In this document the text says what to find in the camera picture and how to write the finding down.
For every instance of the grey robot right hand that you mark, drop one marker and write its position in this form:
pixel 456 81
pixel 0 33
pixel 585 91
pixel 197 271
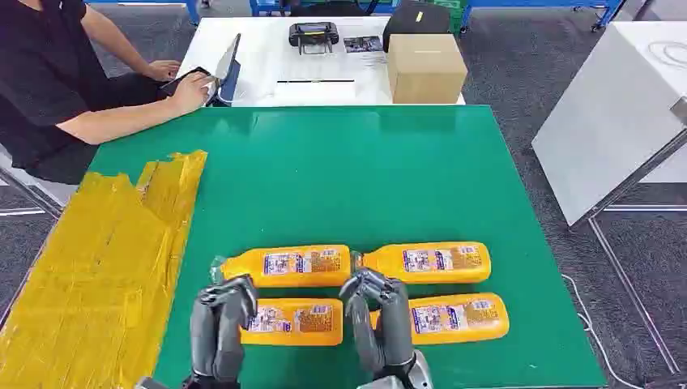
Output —
pixel 394 327

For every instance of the person's left hand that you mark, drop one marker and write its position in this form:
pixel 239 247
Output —
pixel 163 70

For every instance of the person's right hand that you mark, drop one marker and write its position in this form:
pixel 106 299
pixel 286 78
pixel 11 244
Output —
pixel 190 94

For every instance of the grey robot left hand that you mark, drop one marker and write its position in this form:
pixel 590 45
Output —
pixel 217 333

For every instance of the orange drink bottle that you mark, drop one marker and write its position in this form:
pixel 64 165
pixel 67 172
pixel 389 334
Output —
pixel 290 266
pixel 461 319
pixel 429 262
pixel 300 322

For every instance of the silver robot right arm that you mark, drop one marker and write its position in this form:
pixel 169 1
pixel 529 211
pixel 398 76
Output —
pixel 422 373

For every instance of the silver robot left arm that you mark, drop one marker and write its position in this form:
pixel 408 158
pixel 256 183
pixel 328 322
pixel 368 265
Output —
pixel 155 384

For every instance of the black phone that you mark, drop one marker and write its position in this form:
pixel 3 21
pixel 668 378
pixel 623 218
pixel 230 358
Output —
pixel 177 80

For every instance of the grey tablet with blue case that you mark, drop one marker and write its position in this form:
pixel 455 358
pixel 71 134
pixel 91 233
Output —
pixel 228 67

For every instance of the thin black strip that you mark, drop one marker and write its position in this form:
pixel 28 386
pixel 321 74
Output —
pixel 316 81

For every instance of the person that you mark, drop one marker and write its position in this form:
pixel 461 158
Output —
pixel 32 70

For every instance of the yellow plastic sheet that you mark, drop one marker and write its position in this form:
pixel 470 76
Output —
pixel 96 268

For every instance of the black handheld controller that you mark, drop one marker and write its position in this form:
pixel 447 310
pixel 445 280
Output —
pixel 314 35

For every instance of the printed photo card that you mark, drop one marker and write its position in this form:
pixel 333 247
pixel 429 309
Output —
pixel 363 44

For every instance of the brown cardboard box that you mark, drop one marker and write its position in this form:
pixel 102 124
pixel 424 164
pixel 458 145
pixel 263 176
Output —
pixel 424 70

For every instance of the black bag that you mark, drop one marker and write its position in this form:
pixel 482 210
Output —
pixel 416 21

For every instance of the green crate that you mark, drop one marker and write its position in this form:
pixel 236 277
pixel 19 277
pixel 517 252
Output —
pixel 456 13

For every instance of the large white side table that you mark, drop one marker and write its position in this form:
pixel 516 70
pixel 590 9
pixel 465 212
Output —
pixel 606 118

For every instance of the metal chair frame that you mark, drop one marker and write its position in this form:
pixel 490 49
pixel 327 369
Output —
pixel 32 193

